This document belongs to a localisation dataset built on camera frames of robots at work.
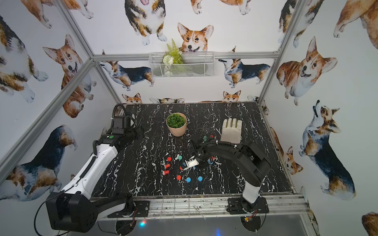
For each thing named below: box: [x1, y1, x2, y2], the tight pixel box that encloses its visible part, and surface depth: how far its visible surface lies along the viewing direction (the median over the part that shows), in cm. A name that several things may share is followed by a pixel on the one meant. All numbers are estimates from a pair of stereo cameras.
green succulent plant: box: [166, 113, 186, 129], surface depth 97 cm
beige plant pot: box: [165, 112, 188, 137], surface depth 97 cm
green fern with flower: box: [162, 38, 184, 66], surface depth 84 cm
